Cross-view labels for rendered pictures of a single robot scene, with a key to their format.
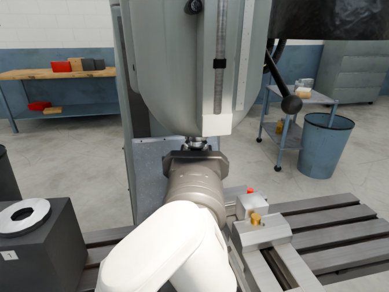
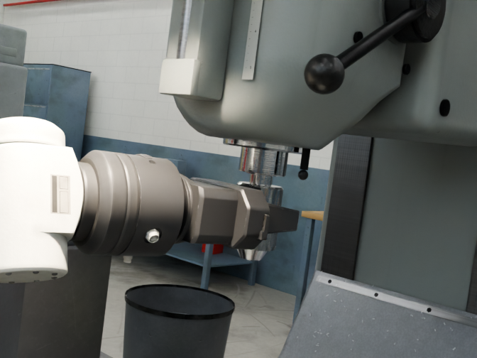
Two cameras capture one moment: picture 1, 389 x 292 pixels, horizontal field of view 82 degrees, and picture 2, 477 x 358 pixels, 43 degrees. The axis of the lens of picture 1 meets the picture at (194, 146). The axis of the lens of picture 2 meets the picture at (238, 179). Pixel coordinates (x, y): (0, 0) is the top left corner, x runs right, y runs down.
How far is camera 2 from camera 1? 50 cm
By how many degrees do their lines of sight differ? 56
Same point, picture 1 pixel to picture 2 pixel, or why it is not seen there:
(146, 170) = (308, 346)
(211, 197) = (106, 161)
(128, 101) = (332, 188)
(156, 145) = (353, 300)
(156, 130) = (368, 269)
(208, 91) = (174, 24)
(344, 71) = not seen: outside the picture
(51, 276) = (16, 317)
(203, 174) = (151, 160)
